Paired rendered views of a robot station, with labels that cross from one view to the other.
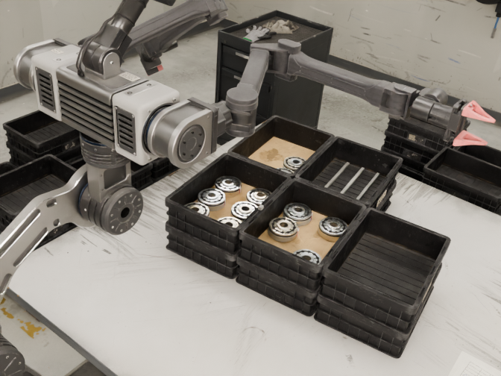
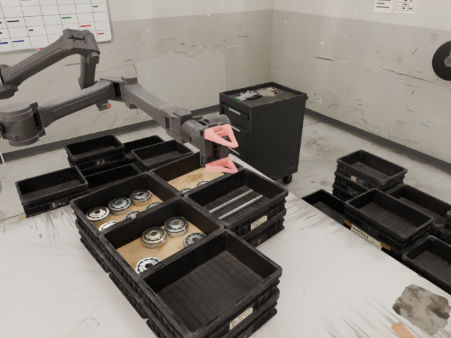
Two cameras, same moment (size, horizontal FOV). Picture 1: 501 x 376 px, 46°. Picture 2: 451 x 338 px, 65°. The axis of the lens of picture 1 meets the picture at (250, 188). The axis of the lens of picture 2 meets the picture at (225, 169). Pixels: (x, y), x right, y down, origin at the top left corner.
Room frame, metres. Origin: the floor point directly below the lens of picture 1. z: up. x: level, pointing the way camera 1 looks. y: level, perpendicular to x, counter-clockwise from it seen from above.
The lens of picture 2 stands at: (0.66, -0.80, 1.82)
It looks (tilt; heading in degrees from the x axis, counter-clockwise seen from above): 30 degrees down; 21
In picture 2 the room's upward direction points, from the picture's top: straight up
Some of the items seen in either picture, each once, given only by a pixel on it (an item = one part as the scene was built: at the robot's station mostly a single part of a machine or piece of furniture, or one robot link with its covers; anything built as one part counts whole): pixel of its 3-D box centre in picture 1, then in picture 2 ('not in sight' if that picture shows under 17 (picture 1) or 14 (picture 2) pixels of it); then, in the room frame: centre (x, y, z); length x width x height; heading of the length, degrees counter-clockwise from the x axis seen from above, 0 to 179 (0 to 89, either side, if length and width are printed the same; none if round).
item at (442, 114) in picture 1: (446, 116); (207, 141); (1.37, -0.49, 1.45); 0.07 x 0.07 x 0.10; 56
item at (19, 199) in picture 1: (39, 221); (59, 210); (2.10, 0.97, 0.37); 0.40 x 0.30 x 0.45; 145
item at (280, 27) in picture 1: (281, 25); (269, 91); (3.64, -0.10, 0.88); 0.29 x 0.22 x 0.03; 145
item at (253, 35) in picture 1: (255, 33); (246, 95); (3.46, 0.06, 0.88); 0.25 x 0.19 x 0.03; 145
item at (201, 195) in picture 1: (212, 196); (119, 204); (1.75, 0.14, 0.86); 0.10 x 0.10 x 0.01
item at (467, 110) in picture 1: (474, 119); (223, 144); (1.33, -0.54, 1.47); 0.09 x 0.07 x 0.07; 56
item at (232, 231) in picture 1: (230, 190); (125, 200); (1.72, 0.07, 0.92); 0.40 x 0.30 x 0.02; 152
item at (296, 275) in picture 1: (303, 233); (164, 243); (1.58, -0.19, 0.87); 0.40 x 0.30 x 0.11; 152
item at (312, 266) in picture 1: (305, 221); (162, 233); (1.58, -0.19, 0.92); 0.40 x 0.30 x 0.02; 152
